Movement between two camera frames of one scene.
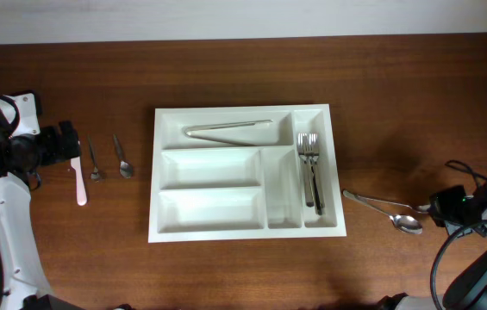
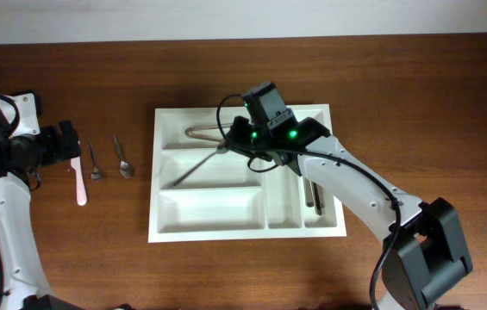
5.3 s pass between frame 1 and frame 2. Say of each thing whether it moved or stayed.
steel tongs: stayed
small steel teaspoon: stayed
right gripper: moved
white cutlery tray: stayed
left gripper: stayed
